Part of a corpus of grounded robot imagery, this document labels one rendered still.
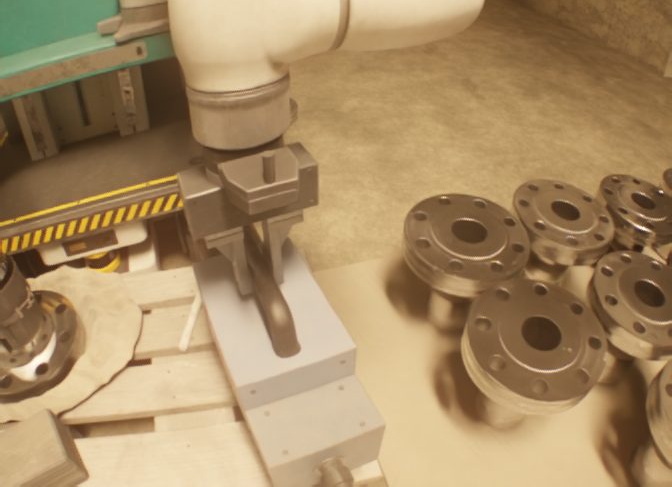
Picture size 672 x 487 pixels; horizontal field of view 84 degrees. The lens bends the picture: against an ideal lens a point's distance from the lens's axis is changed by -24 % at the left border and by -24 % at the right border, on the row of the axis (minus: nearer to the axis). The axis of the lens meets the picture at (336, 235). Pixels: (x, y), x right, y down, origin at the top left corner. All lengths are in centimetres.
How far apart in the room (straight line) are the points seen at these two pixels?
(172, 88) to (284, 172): 100
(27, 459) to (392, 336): 76
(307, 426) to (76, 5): 94
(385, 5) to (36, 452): 72
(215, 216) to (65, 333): 56
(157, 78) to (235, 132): 96
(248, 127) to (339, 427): 32
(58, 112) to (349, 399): 101
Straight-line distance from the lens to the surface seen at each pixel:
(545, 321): 81
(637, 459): 100
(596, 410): 106
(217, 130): 38
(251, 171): 37
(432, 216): 94
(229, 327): 54
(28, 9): 111
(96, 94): 123
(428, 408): 94
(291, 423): 52
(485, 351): 73
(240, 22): 34
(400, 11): 39
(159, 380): 84
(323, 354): 50
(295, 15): 35
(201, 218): 44
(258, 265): 52
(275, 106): 38
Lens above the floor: 82
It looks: 40 degrees down
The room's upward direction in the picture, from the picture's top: 1 degrees clockwise
